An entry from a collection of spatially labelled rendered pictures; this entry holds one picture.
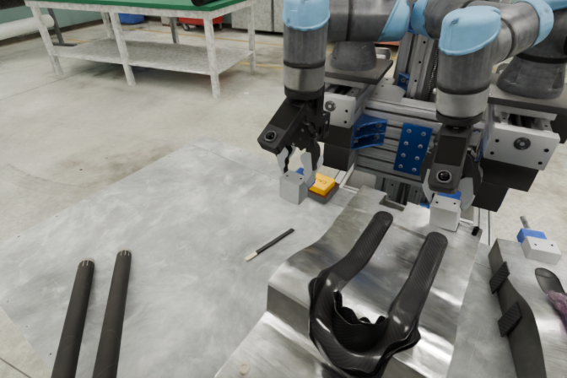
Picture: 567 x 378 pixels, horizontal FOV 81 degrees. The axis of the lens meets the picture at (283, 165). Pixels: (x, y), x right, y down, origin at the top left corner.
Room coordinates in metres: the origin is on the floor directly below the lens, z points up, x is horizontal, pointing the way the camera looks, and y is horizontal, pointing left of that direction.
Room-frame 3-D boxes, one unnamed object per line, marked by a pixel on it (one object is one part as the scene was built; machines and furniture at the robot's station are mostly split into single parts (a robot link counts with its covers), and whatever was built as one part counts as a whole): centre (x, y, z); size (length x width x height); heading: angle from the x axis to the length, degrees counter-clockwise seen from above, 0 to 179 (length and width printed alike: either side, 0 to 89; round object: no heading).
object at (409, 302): (0.36, -0.17, 0.92); 0.35 x 0.16 x 0.09; 145
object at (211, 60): (4.20, 1.62, 0.51); 2.40 x 1.13 x 1.02; 70
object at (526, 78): (0.88, -0.67, 1.09); 0.15 x 0.15 x 0.10
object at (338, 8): (0.69, -0.07, 1.25); 0.11 x 0.11 x 0.08; 83
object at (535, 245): (0.50, -0.52, 0.86); 0.13 x 0.05 x 0.05; 162
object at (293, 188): (0.61, -0.05, 0.93); 0.13 x 0.05 x 0.05; 145
